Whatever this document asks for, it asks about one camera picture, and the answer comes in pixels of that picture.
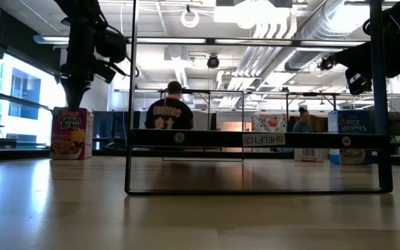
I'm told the Raisin Bran cereal box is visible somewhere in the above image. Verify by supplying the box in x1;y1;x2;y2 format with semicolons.
49;106;94;161

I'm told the colourful patterned box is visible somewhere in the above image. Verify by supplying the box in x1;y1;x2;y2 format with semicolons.
251;113;288;133

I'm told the long linear ceiling light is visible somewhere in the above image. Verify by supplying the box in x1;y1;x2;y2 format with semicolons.
32;33;373;49

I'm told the black metal table frame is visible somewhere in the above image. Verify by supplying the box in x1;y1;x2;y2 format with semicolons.
0;147;400;167

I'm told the large bright window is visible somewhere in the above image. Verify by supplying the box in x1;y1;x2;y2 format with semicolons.
0;51;68;149

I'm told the black round ceiling camera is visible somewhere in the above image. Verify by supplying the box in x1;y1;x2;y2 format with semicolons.
206;53;221;69

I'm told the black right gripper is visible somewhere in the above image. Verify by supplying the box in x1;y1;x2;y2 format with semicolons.
334;33;400;95

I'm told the black-framed background table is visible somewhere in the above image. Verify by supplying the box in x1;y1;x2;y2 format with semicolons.
285;91;339;113

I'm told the bright ceiling light panel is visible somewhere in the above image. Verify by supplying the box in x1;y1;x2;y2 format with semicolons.
213;0;293;26

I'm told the black ceiling-mounted device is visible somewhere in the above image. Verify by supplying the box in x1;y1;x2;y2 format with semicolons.
317;54;337;72

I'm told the white ring ceiling fixture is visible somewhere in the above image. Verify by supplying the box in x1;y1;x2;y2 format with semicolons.
180;8;201;29

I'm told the silver ventilation duct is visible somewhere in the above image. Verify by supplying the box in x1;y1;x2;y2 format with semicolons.
283;0;373;74

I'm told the wooden shelf with black frame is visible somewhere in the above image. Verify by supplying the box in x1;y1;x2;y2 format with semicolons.
124;0;394;195

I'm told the person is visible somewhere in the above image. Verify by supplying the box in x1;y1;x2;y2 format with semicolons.
292;106;315;133
144;80;194;131

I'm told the blue Rice Krispies cereal box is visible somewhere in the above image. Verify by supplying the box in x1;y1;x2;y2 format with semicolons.
327;110;375;165

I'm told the blue office partition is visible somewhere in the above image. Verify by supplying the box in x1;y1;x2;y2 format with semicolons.
92;110;142;151

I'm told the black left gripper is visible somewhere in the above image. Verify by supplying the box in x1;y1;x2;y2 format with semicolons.
60;37;117;109

